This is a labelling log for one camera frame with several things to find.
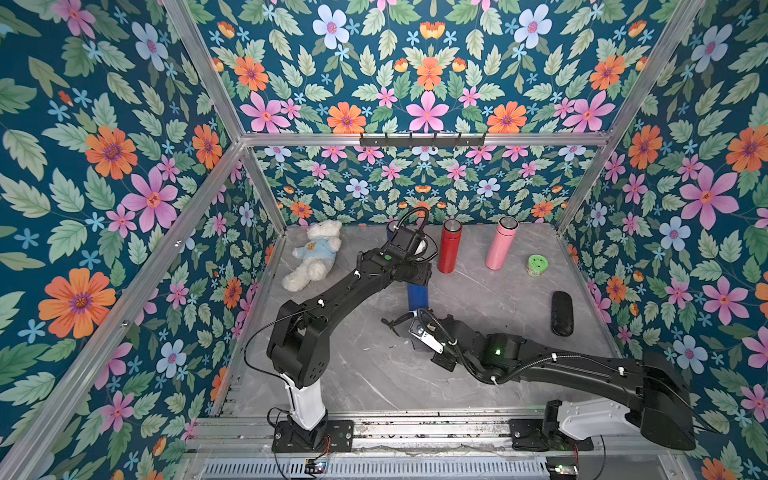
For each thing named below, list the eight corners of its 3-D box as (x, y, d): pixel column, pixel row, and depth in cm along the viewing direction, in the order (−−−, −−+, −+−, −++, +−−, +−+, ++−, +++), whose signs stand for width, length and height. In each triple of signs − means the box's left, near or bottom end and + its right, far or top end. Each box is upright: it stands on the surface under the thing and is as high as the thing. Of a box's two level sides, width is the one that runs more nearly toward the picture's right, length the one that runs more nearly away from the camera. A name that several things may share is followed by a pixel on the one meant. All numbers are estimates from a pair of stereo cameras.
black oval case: (551, 333, 94) (555, 328, 91) (551, 294, 103) (555, 289, 100) (569, 338, 93) (574, 333, 90) (568, 298, 102) (572, 293, 99)
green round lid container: (527, 277, 107) (532, 268, 103) (523, 263, 111) (527, 254, 107) (544, 276, 107) (550, 268, 103) (539, 263, 111) (544, 254, 107)
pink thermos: (487, 270, 108) (500, 230, 92) (484, 256, 112) (496, 216, 96) (505, 270, 108) (521, 230, 92) (501, 256, 112) (516, 216, 96)
